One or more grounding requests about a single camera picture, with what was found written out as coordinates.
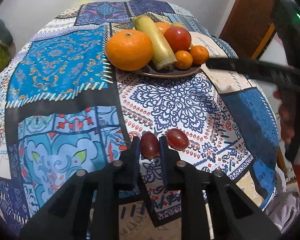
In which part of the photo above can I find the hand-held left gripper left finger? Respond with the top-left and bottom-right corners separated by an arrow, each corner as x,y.
20,136 -> 153,240

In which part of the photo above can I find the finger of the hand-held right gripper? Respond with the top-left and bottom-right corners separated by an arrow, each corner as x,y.
205,57 -> 296,87

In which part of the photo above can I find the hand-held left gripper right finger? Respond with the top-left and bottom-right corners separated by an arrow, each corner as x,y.
159,136 -> 283,240

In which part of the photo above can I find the red grape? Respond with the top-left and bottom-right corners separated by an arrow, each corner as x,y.
166,128 -> 189,151
139,131 -> 160,159

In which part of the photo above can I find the small mandarin orange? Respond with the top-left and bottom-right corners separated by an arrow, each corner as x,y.
189,45 -> 210,65
174,50 -> 193,69

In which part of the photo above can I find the red tomato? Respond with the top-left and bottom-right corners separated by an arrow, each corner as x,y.
164,26 -> 192,52

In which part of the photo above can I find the dark round plate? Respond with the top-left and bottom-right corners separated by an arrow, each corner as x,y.
132,62 -> 203,78

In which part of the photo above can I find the round orange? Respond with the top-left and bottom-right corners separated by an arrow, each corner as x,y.
155,22 -> 172,34

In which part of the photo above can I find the large mandarin orange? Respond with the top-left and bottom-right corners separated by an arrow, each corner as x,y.
105,29 -> 153,71

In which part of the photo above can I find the person's right hand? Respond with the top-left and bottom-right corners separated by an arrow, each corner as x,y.
273,89 -> 297,145

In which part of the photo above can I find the brown wooden door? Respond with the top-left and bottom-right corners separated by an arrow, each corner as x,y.
220,0 -> 289,58

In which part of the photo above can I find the blue patchwork tablecloth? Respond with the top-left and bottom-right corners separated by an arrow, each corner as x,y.
0,0 -> 280,230

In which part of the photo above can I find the grey cloth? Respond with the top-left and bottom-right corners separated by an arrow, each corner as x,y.
264,167 -> 300,233

